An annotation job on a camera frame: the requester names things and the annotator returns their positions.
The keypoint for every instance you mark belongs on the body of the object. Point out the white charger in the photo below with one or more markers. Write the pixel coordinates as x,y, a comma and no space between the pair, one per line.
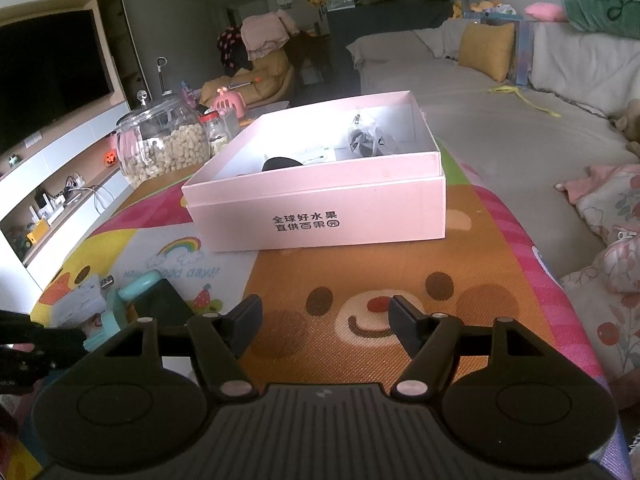
80,305

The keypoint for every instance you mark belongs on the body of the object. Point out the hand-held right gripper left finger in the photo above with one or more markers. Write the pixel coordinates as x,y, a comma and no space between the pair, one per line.
245,322

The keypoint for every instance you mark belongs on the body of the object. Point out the grey sofa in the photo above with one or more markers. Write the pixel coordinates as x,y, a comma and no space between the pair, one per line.
500,135

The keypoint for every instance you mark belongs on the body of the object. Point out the black polka dot garment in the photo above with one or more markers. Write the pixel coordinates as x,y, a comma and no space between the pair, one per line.
230,45

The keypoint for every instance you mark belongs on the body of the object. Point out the pink plush toy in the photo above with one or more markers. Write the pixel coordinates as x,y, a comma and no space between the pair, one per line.
545,11

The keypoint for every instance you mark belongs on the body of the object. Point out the glass jar of snacks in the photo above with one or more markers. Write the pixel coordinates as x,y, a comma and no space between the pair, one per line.
165,150

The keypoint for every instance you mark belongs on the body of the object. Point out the black round object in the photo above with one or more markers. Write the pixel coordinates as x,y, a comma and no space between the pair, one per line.
280,164

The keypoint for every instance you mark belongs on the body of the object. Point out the teal plastic item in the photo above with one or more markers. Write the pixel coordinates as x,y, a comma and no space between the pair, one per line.
116,305

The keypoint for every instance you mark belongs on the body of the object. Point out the orange pumpkin decoration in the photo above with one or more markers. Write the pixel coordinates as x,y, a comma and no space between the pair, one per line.
110,158

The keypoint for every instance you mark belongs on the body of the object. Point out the pink clothes pile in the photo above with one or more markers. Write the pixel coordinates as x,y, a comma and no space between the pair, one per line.
262,35

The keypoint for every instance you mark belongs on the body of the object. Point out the floral blanket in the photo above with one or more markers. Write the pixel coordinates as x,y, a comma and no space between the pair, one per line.
610,200

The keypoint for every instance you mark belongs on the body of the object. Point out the black television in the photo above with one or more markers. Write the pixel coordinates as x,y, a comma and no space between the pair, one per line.
50,75

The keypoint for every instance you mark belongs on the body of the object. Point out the orange hanging ornament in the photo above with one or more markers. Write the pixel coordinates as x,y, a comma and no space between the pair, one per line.
315,0

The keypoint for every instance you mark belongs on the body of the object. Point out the pink toy basket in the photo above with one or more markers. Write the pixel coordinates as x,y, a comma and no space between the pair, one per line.
231,102

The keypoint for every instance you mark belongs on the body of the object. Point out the iridescent gift bag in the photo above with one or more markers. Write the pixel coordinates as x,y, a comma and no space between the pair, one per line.
522,55

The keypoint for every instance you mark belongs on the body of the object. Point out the yellow ribbon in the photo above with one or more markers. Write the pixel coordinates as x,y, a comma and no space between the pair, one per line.
505,89

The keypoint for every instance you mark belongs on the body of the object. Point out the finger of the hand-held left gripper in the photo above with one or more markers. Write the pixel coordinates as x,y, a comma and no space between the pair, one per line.
55,342
25,365

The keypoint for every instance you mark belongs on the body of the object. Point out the green plush toy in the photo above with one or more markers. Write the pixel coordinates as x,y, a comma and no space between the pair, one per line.
600,10

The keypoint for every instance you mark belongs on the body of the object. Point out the white television cabinet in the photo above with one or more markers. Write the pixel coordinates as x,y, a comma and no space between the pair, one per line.
50,152

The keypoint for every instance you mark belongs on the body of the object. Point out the yellow cushion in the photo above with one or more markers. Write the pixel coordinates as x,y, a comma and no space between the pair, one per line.
487,50

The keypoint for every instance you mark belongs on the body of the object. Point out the stick with orange tip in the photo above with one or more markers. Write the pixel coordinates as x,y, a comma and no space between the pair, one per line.
257,80

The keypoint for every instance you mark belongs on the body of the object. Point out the brown plush toy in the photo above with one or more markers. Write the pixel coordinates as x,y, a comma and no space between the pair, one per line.
631,120

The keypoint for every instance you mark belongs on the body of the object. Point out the black small box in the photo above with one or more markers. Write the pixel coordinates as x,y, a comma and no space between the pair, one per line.
162,302

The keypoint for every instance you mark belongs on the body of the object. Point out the yellow plush toys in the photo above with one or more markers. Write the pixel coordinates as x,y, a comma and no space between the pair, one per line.
480,7

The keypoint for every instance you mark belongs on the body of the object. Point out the pink cardboard box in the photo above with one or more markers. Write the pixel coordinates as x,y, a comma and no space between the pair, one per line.
325,210

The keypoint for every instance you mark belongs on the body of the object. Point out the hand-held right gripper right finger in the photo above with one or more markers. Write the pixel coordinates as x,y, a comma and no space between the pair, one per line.
407,325

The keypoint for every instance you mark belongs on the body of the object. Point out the dark blue cabinet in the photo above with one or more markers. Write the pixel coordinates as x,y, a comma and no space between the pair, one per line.
390,25

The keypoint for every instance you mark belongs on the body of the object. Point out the red-lidded plastic jar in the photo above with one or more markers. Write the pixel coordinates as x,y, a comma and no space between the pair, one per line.
216,132

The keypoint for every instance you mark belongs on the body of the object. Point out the plastic bag of black parts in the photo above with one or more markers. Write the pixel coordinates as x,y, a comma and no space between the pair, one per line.
367,140

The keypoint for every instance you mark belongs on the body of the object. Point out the cartoon bear play mat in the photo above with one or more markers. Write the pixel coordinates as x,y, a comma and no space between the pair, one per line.
310,270

